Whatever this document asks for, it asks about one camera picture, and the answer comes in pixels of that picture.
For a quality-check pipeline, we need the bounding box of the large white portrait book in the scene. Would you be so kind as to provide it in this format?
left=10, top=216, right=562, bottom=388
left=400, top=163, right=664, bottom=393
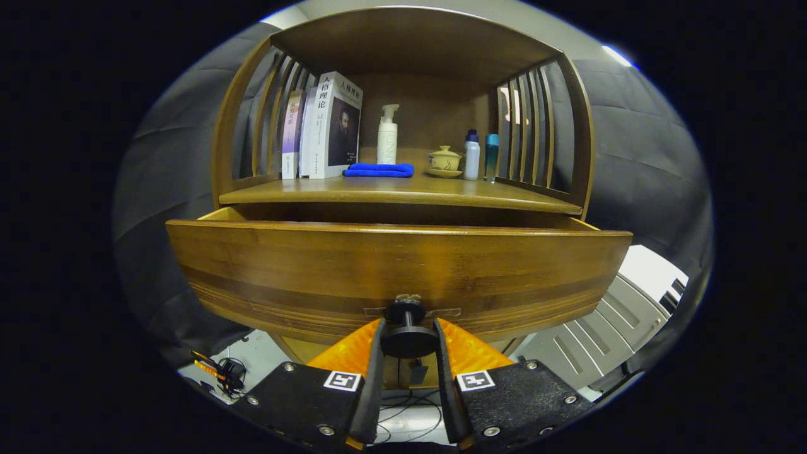
left=309, top=71, right=364, bottom=180

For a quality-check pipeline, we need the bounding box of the purple book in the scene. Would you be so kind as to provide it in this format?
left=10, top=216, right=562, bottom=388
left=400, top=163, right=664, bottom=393
left=281, top=90, right=308, bottom=180

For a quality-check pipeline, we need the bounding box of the white filing cabinet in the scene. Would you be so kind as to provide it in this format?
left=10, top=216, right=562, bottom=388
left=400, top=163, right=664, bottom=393
left=509, top=245, right=689, bottom=395

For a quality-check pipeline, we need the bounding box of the teal bottle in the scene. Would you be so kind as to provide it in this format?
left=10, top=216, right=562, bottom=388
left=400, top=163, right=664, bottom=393
left=484, top=133, right=500, bottom=183

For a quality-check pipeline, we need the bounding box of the blue folded cloth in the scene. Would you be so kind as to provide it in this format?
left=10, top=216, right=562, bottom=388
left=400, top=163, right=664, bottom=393
left=342, top=163, right=415, bottom=178

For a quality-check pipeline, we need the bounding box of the white bottle with blue cap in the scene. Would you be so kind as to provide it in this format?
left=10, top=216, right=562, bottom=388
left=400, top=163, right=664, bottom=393
left=463, top=129, right=481, bottom=181

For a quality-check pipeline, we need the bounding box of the black drawer knob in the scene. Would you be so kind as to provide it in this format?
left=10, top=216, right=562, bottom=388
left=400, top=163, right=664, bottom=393
left=380, top=294, right=439, bottom=359

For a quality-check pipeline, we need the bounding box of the wooden drawer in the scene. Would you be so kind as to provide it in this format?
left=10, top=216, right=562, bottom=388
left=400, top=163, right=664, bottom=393
left=165, top=207, right=634, bottom=346

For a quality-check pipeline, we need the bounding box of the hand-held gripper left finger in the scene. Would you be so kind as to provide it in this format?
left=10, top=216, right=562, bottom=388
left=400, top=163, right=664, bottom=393
left=230, top=317, right=386, bottom=451

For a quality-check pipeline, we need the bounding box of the wooden cabinet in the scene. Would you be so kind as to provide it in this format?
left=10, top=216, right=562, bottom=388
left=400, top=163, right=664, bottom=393
left=211, top=6, right=595, bottom=390

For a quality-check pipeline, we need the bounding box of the yellow lidded teacup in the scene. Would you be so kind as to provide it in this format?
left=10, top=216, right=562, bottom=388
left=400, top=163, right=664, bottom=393
left=428, top=145, right=463, bottom=172

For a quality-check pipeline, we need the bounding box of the wooden cabinet countertop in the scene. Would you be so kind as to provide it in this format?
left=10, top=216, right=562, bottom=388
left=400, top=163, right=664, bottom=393
left=219, top=173, right=584, bottom=216

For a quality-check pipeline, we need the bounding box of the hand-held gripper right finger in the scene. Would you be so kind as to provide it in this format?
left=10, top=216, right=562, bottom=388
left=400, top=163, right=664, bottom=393
left=433, top=317, right=596, bottom=451

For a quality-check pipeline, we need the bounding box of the white pump bottle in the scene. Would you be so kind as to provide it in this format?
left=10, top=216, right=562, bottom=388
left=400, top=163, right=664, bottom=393
left=377, top=104, right=400, bottom=165

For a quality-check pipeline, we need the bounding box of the thin white book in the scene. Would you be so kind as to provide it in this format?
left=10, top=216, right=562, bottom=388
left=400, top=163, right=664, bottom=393
left=299, top=87, right=319, bottom=178

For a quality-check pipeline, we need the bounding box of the orange and black device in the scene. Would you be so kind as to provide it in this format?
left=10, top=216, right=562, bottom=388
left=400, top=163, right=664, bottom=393
left=191, top=351, right=247, bottom=399

